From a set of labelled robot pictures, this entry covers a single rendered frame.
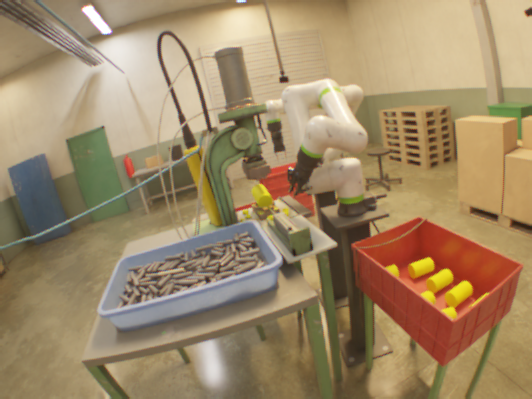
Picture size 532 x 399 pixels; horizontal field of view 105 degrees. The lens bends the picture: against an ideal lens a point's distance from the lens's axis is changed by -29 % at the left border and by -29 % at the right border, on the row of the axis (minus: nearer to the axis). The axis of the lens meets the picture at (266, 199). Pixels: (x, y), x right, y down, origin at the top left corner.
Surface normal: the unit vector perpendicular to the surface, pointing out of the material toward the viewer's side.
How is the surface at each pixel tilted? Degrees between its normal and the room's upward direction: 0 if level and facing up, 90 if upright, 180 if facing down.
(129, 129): 90
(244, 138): 90
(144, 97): 90
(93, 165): 90
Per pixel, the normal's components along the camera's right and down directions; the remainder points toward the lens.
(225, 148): 0.26, 0.25
